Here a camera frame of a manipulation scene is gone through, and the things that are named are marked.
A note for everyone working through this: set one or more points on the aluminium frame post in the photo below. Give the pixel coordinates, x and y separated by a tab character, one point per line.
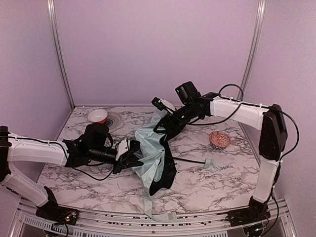
253	46
58	51

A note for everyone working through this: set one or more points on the orange white bowl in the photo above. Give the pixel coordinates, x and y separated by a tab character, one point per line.
98	116

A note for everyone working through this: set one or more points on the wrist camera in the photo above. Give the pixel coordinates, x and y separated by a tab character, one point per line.
163	104
124	148

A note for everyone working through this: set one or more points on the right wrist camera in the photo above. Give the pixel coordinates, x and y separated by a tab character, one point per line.
163	104

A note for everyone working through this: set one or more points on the grey ringed plate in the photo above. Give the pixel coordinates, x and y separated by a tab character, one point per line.
114	121

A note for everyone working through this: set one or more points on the right aluminium frame post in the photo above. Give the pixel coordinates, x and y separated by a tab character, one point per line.
253	46

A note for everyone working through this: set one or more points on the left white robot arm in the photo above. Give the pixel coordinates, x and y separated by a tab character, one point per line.
96	144

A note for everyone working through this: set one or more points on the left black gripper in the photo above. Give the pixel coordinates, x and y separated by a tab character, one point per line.
131	155

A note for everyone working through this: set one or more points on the left aluminium frame post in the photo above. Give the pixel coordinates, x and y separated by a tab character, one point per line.
58	51

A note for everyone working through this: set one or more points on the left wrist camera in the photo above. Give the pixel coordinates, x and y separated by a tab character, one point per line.
124	148

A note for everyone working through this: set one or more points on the front aluminium rail base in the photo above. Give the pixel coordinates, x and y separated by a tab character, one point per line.
92	223

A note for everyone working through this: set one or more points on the mint green folding umbrella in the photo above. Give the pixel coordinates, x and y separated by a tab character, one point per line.
158	169

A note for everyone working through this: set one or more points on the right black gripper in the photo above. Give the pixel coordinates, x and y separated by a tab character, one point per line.
168	121

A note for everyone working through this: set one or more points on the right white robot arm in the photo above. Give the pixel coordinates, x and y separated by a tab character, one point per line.
267	120

